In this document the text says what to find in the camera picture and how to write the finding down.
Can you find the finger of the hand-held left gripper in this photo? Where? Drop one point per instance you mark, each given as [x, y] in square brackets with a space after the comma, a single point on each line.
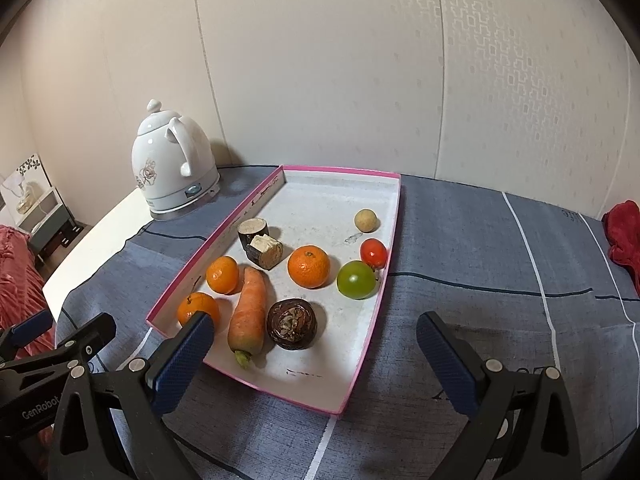
[30, 327]
[95, 332]

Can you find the white floral ceramic kettle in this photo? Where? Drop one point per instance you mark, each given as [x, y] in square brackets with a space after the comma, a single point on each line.
[165, 170]

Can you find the small yellow potato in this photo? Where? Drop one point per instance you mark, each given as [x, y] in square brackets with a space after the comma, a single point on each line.
[366, 220]

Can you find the white bedside cabinet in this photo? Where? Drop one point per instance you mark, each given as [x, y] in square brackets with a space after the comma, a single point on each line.
[47, 225]

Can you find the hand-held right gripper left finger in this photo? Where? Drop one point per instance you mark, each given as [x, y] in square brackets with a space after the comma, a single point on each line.
[180, 355]

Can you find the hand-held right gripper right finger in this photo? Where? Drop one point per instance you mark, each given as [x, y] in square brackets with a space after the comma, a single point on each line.
[447, 360]

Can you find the green tomato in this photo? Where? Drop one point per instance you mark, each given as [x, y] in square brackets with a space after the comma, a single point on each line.
[357, 280]

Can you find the dark brown wrinkled fruit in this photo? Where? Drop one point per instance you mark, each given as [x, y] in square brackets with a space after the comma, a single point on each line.
[291, 325]

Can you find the stemmed orange tangerine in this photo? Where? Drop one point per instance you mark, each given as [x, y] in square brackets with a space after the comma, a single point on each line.
[197, 307]

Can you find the split dark sugarcane piece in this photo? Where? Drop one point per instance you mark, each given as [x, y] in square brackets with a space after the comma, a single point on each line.
[267, 256]

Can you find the red tomato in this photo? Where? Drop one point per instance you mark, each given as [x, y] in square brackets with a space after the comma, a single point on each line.
[374, 253]

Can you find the pink cardboard box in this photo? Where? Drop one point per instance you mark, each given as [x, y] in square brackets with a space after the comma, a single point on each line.
[320, 340]

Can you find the grey blue tablecloth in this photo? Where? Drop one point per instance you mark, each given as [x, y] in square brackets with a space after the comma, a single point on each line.
[475, 260]

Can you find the red bed blanket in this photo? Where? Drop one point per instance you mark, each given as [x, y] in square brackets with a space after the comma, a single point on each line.
[17, 280]

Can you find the orange carrot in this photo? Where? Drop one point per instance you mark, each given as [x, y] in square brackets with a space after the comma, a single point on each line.
[248, 310]

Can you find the floral picture card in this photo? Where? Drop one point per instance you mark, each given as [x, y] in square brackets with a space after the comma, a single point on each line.
[32, 165]

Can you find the round dark sugarcane piece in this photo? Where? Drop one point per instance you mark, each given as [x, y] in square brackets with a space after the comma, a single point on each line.
[250, 229]

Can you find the red cloth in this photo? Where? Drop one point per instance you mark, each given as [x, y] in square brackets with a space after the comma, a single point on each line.
[625, 240]

